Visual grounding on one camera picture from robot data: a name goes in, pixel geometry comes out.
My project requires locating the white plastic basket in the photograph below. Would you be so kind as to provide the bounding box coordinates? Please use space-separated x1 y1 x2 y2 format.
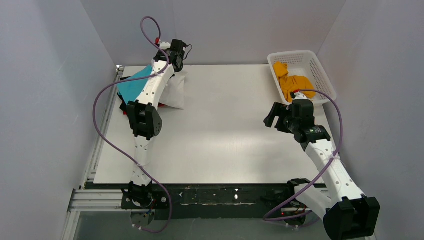
267 50 337 107

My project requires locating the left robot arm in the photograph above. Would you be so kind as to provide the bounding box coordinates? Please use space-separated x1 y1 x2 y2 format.
126 39 188 187

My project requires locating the white t-shirt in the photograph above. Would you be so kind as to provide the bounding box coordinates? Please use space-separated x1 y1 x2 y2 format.
159 70 187 110

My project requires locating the yellow t-shirt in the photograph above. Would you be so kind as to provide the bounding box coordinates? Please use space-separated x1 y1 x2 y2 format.
273 61 314 103

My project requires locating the folded cyan t-shirt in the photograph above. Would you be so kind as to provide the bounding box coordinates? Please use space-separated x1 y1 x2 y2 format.
117 65 153 104

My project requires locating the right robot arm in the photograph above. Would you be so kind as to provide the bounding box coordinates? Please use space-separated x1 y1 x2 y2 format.
263 99 380 240

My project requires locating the folded black t-shirt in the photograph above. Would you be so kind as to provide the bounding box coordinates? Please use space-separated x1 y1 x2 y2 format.
117 91 127 115

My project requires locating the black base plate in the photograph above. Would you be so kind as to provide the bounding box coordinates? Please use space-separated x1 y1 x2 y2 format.
120 183 319 222

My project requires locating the folded red t-shirt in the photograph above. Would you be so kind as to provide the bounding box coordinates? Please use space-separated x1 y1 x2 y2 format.
120 103 166 115

